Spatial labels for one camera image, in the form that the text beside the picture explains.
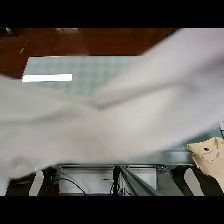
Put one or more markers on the white garment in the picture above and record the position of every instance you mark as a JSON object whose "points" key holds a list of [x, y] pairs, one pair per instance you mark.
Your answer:
{"points": [[110, 130]]}

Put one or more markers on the cream garment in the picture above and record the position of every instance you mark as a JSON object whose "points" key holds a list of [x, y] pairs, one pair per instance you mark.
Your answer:
{"points": [[208, 155]]}

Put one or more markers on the silver frame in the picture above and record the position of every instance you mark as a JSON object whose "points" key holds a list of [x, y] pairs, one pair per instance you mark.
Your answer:
{"points": [[141, 186]]}

